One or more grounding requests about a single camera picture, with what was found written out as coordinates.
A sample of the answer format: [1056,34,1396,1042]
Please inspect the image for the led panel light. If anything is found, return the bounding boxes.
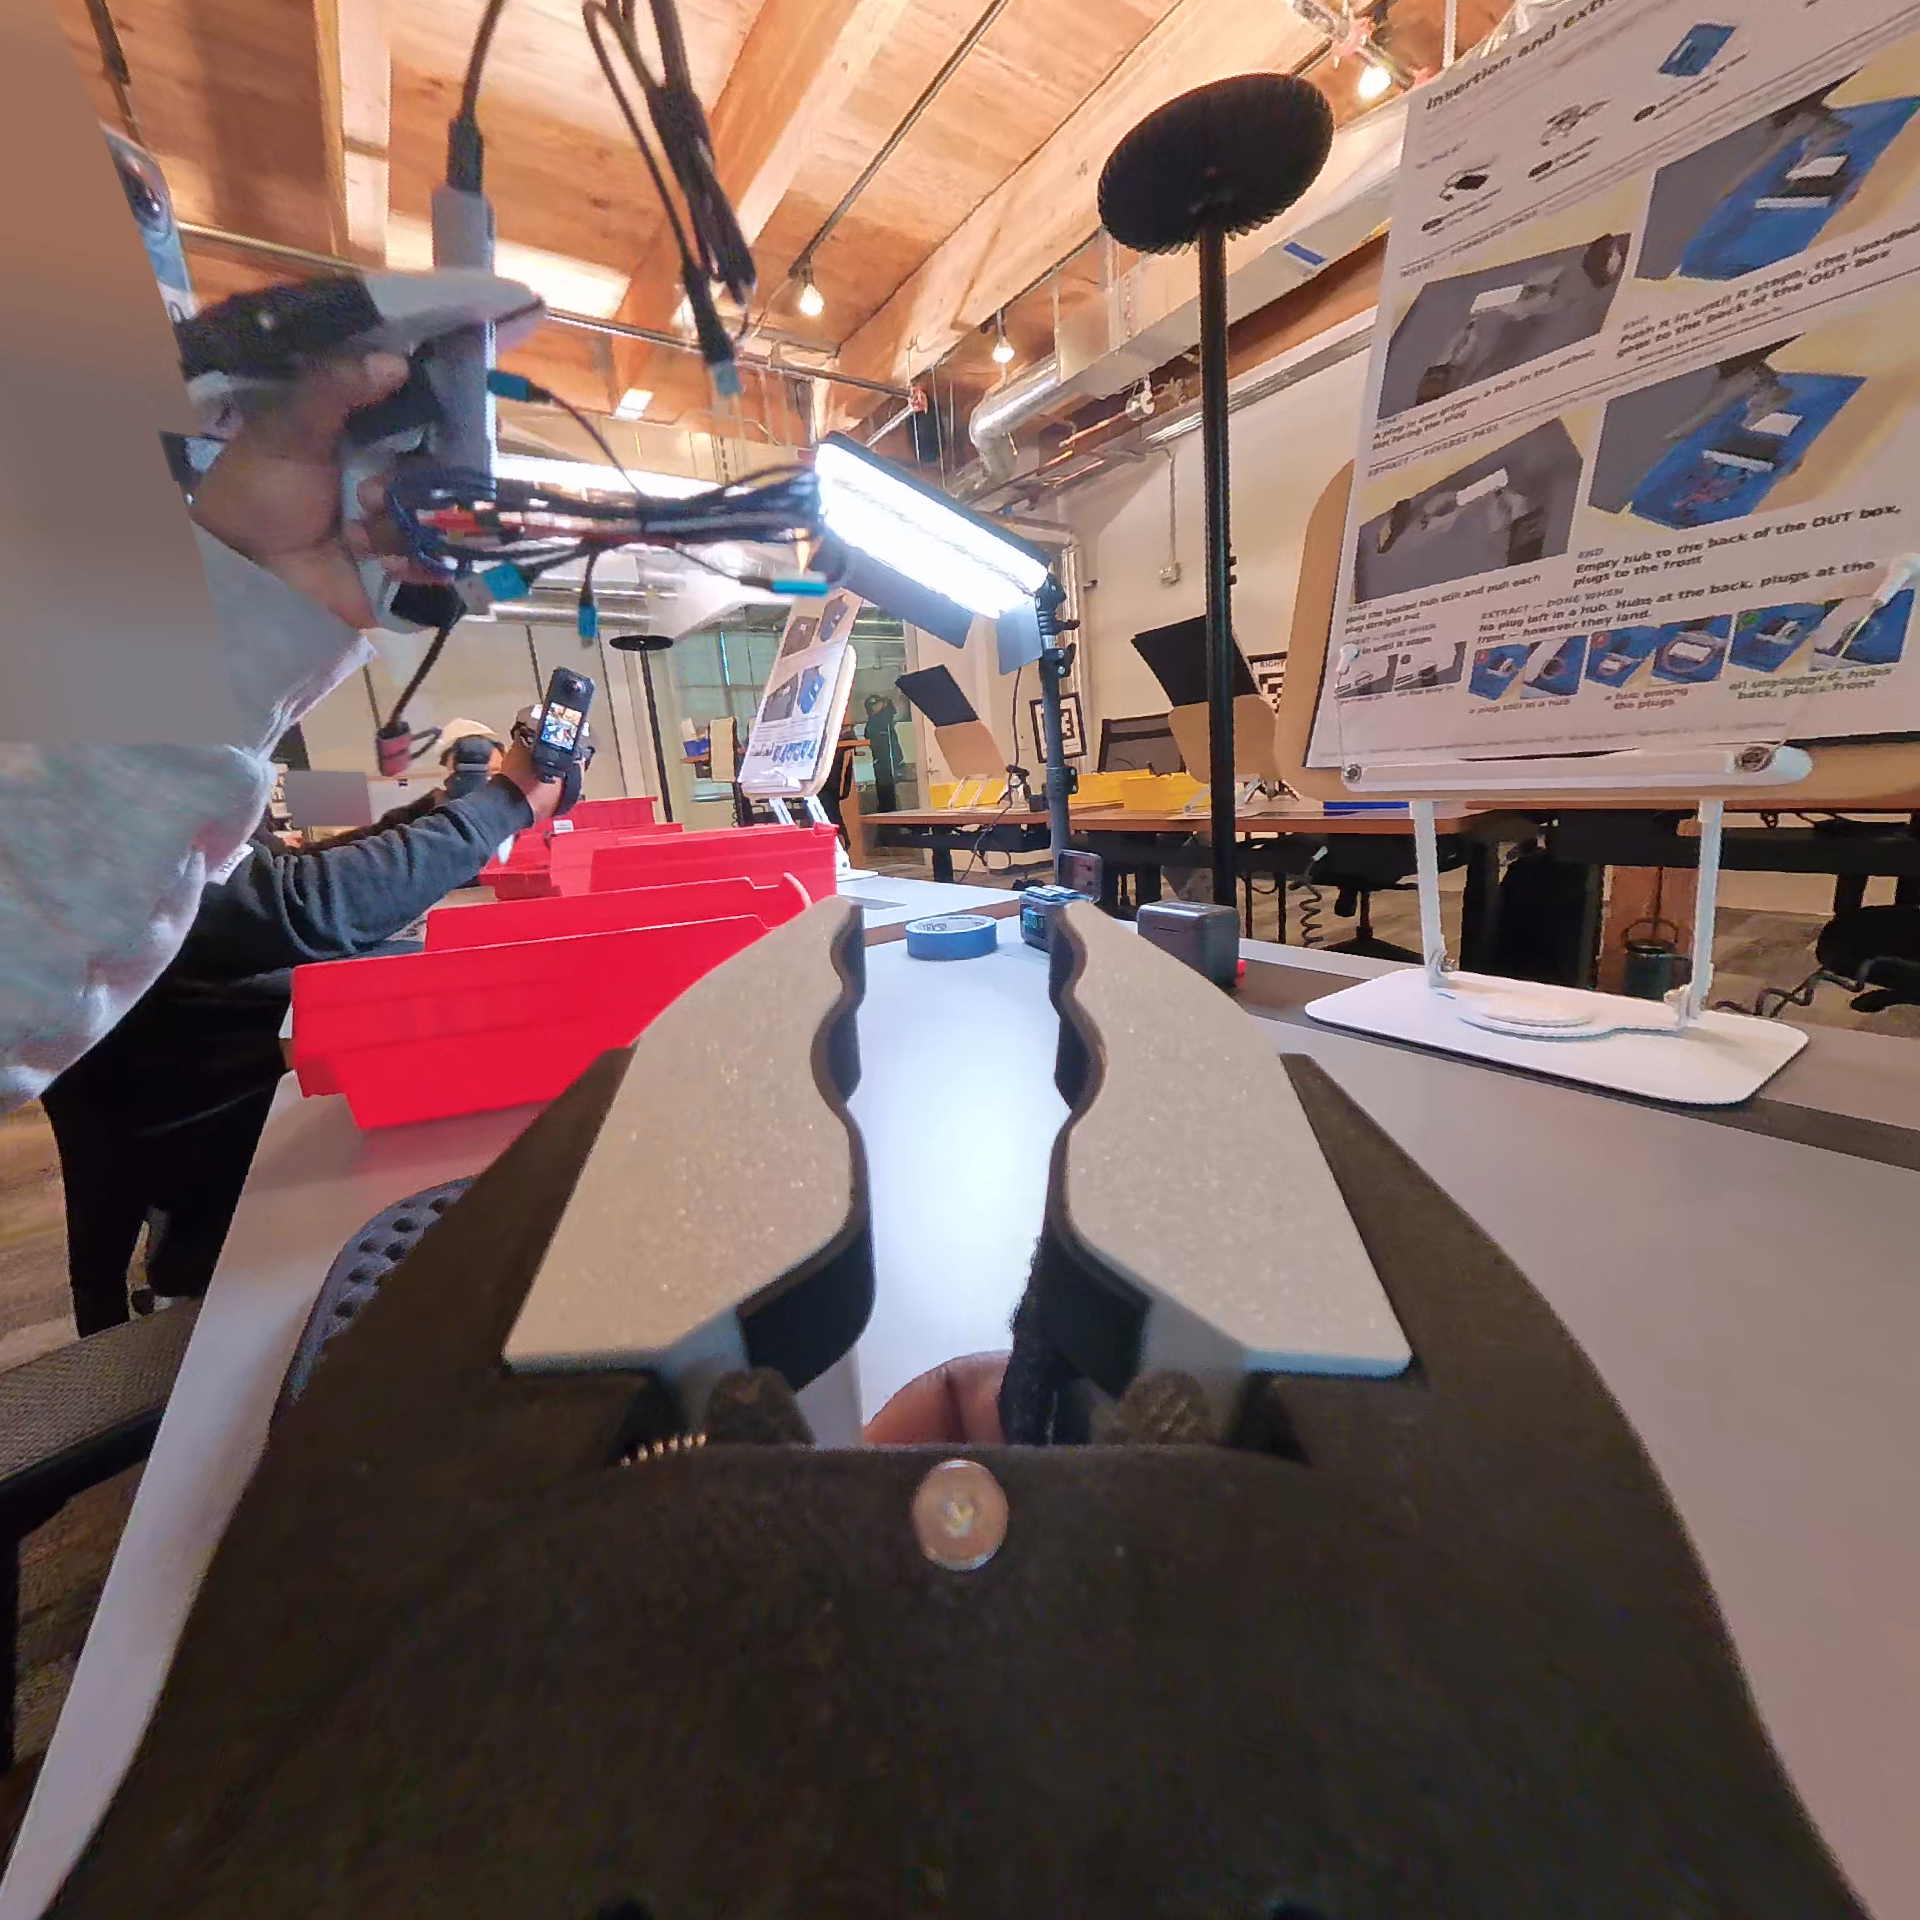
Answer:
[809,433,1056,618]

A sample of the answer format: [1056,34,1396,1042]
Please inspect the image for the grey usb hub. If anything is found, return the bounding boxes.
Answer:
[435,183,505,479]

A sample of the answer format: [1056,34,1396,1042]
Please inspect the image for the bundle of cables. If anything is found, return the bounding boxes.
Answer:
[353,368,840,783]

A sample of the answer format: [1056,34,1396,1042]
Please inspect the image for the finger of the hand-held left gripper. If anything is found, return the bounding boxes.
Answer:
[364,266,550,348]

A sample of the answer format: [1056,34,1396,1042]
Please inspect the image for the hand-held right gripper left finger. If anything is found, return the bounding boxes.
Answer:
[500,896,879,1393]

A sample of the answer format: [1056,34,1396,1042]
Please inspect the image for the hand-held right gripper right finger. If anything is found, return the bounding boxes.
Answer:
[1044,896,1418,1379]

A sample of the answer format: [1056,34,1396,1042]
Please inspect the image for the grey power station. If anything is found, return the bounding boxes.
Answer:
[1137,902,1244,990]

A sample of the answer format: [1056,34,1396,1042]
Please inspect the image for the black floor lamp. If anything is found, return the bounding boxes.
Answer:
[1094,72,1337,909]
[609,631,681,826]

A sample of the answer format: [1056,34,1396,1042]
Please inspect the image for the person's left forearm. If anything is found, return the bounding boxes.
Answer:
[0,587,379,1112]

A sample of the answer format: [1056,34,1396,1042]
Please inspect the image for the person's right hand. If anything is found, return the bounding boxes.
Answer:
[862,1349,1007,1454]

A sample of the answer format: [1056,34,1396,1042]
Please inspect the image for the row of yellow bins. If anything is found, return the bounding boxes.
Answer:
[922,769,1204,816]

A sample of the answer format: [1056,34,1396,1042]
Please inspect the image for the white poster stand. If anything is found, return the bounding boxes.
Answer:
[1301,742,1814,1112]

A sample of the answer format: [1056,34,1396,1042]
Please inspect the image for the person's left hand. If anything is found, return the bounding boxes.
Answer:
[189,348,413,631]

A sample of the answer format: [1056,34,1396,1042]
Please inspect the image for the black light stand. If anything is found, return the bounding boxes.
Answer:
[1027,577,1084,859]

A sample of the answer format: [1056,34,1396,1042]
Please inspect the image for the wooden desk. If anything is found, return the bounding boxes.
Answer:
[862,801,1920,902]

